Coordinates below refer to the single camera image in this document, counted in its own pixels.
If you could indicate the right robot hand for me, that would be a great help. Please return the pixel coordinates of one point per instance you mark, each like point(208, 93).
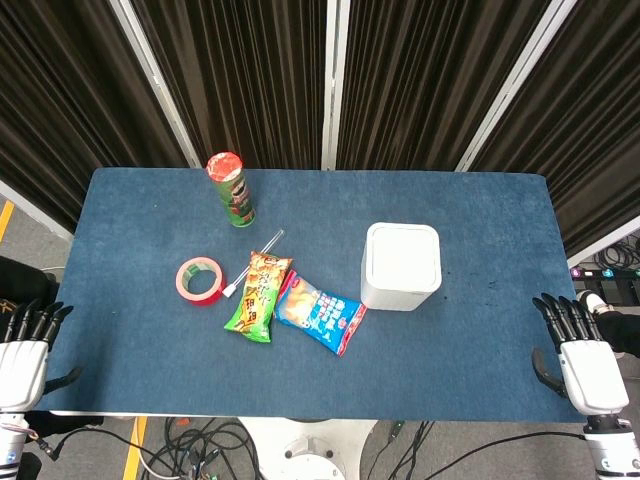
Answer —
point(589, 367)

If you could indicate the blue table mat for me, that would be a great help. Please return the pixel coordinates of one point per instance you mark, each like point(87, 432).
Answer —
point(310, 370)

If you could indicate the green orange snack bag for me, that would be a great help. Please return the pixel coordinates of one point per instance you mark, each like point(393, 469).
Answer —
point(255, 300)

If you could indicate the blue white snack bag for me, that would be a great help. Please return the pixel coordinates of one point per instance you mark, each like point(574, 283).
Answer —
point(320, 312)

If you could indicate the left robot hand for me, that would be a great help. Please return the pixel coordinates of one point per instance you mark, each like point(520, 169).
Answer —
point(20, 352)

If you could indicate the white frame post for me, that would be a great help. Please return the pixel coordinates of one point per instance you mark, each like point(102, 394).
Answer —
point(510, 85)
point(155, 85)
point(331, 85)

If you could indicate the red tape roll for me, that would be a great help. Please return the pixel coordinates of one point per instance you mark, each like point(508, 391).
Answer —
point(199, 295)

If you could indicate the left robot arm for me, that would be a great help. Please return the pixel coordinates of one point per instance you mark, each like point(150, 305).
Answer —
point(10, 445)

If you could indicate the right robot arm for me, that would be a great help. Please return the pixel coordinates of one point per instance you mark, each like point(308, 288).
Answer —
point(610, 445)

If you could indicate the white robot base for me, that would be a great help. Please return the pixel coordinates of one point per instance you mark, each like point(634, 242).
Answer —
point(310, 450)

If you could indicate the black curtain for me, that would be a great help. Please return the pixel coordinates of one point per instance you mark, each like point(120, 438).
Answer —
point(240, 75)

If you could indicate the black white shoe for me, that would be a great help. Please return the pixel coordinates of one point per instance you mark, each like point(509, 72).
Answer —
point(592, 301)

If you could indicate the white square container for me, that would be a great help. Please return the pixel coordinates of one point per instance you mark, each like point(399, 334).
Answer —
point(400, 265)

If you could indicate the green chips can red lid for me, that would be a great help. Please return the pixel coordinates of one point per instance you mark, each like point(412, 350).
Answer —
point(233, 192)

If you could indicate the power strip with coloured plugs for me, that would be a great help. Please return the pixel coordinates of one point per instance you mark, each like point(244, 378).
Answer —
point(607, 274)

